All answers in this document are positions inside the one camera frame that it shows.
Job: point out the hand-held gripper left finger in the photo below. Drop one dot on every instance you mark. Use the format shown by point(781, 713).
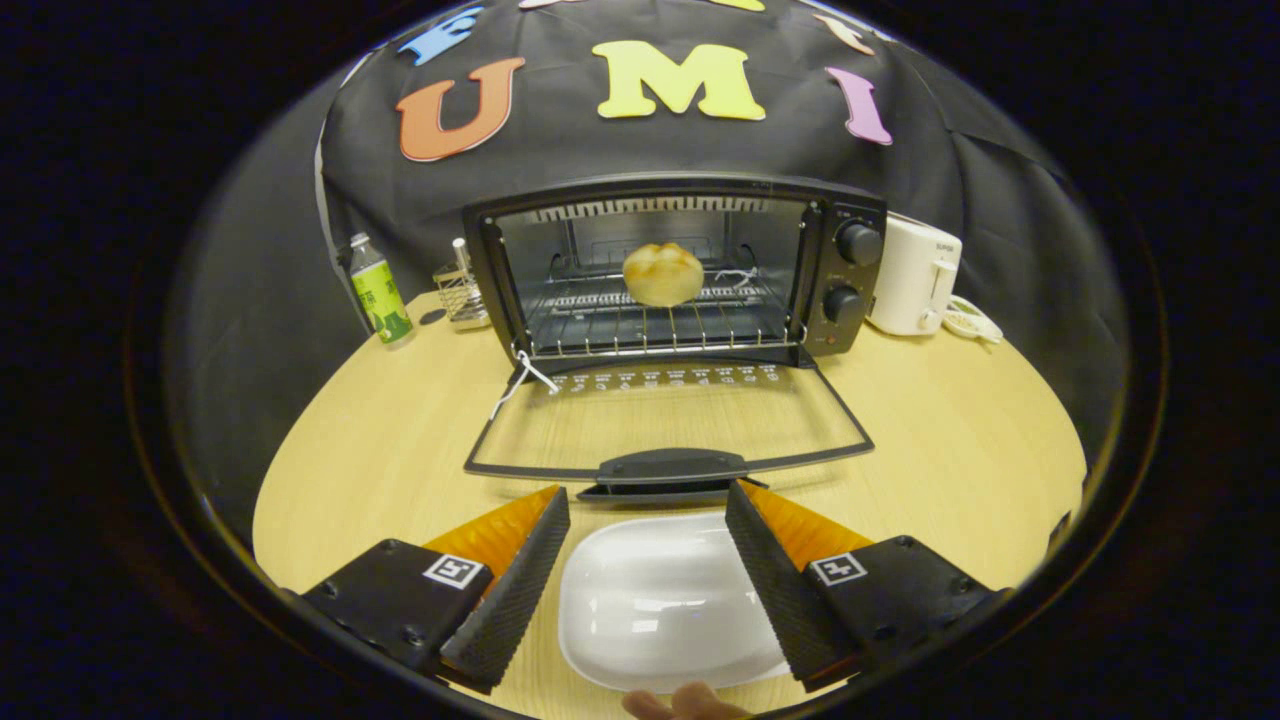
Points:
point(515, 595)

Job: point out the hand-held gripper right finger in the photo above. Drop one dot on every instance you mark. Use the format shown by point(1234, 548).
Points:
point(775, 595)

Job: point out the black toaster oven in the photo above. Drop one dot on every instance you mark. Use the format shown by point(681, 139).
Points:
point(850, 290)

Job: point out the golden bread bun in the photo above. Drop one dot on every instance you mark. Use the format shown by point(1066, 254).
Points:
point(663, 275)

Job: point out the white pop-up toaster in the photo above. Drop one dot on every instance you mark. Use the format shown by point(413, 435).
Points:
point(910, 275)

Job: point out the white plate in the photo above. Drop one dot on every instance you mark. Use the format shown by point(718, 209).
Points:
point(655, 600)

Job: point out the small black disc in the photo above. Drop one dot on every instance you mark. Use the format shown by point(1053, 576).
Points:
point(432, 316)

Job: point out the green drink bottle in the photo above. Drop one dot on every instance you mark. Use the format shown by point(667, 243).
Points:
point(380, 300)

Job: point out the small white dish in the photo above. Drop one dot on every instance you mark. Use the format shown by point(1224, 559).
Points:
point(972, 322)

